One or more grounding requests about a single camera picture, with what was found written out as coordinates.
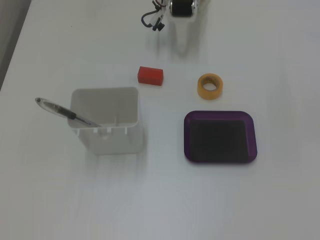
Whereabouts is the red rectangular block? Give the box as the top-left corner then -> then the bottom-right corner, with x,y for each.
137,65 -> 165,87

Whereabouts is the black cable tie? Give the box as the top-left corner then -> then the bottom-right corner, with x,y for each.
151,21 -> 165,32

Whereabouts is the black square tray mat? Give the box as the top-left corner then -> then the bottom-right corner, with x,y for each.
187,119 -> 251,160

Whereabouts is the white plastic pen holder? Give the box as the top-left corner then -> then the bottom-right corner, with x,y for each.
68,86 -> 145,156

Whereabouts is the yellow masking tape roll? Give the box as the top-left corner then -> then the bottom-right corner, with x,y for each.
196,72 -> 224,101

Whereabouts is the clear ballpoint pen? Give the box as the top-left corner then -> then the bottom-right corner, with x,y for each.
34,97 -> 103,128

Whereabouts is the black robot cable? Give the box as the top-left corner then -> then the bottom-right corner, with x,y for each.
140,0 -> 166,29

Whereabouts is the purple metal tray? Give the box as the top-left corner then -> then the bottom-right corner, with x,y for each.
183,110 -> 258,165

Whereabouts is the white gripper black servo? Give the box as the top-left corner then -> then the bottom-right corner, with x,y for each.
166,0 -> 201,58

